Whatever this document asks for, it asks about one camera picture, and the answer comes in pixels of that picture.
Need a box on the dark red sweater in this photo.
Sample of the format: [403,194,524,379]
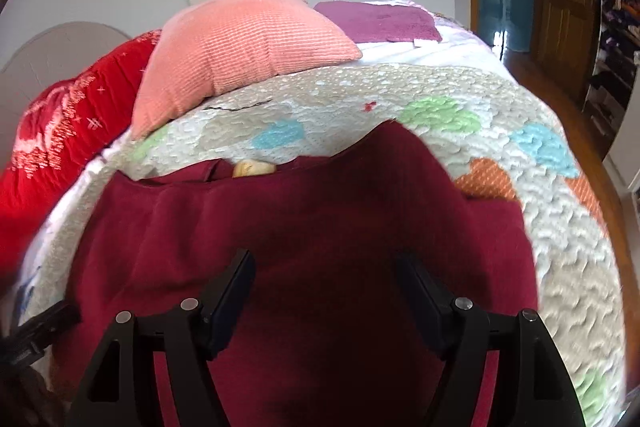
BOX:
[51,121,538,426]

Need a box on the purple blanket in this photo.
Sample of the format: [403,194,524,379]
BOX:
[314,1,442,43]

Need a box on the cluttered shelf rack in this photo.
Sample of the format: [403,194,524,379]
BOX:
[582,0,639,157]

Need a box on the patchwork heart quilt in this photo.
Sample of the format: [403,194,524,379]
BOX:
[9,64,626,426]

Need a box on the red floral comforter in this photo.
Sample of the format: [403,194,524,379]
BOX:
[1,29,160,287]

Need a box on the pink corduroy pillow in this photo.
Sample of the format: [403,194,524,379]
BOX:
[131,0,362,139]

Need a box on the white round headboard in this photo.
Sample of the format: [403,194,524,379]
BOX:
[0,22,129,164]

